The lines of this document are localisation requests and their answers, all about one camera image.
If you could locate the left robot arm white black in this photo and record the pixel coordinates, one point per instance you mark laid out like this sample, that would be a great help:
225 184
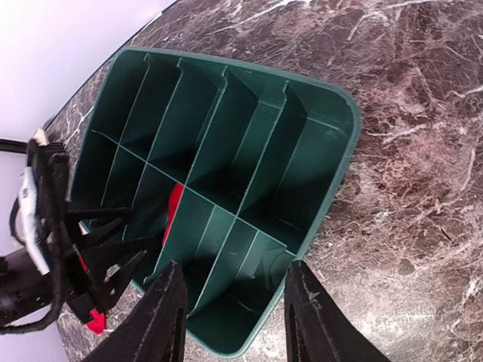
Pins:
29 323

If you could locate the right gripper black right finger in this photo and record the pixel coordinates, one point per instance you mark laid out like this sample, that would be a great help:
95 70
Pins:
316 329

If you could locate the green compartment tray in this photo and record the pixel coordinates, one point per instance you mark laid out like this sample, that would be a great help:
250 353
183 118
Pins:
260 152

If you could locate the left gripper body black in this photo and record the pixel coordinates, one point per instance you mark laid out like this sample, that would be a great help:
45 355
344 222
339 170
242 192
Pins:
39 273

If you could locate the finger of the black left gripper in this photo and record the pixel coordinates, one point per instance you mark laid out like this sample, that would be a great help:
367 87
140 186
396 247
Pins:
100 275

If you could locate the red santa sock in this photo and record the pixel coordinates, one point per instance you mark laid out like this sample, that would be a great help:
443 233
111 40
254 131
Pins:
173 202

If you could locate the white black finger of the left gripper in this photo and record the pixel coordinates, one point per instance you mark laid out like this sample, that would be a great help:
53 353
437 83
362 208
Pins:
115 218

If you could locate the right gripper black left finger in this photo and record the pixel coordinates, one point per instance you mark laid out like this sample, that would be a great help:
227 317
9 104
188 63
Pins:
156 328

